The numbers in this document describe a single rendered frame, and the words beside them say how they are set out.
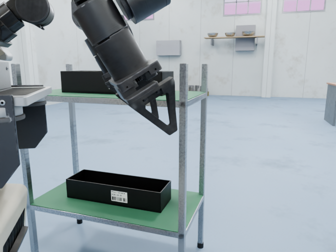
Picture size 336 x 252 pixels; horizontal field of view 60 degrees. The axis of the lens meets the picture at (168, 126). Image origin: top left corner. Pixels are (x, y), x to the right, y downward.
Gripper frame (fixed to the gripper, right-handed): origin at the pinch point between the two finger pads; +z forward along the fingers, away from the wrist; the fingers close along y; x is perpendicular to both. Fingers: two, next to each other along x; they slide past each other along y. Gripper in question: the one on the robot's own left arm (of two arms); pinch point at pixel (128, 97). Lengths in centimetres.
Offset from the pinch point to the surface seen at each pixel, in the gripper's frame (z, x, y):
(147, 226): 62, 23, 38
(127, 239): 88, 47, 83
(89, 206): 48, 48, 62
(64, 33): -161, 88, 851
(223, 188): 129, -31, 147
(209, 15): -9, -373, 970
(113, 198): 51, 35, 62
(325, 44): 244, -624, 793
